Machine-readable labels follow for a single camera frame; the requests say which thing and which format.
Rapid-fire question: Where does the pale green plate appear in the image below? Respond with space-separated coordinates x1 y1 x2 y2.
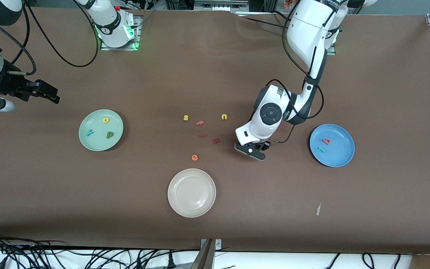
79 109 124 152

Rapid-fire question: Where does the blue plate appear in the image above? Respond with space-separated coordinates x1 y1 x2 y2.
309 124 355 167

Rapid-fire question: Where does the brown table cover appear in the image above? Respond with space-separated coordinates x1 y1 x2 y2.
0 6 430 254

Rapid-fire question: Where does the beige plate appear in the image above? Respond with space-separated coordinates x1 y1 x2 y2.
167 168 216 218

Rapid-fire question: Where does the grey power strip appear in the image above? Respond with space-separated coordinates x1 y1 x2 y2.
194 0 249 12

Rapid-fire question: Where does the short black right arm cable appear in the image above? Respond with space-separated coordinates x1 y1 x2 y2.
0 11 37 76

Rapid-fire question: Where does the long black right arm cable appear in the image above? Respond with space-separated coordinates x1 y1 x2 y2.
27 0 100 68

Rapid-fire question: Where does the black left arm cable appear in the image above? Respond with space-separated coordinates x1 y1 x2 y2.
252 7 325 144

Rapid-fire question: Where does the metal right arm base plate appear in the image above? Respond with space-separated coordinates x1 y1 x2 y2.
100 17 141 51

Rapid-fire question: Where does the metal table edge bracket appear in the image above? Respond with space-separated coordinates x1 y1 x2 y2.
200 238 222 251

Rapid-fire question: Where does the bundle of black floor cables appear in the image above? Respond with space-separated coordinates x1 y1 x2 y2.
0 231 200 269

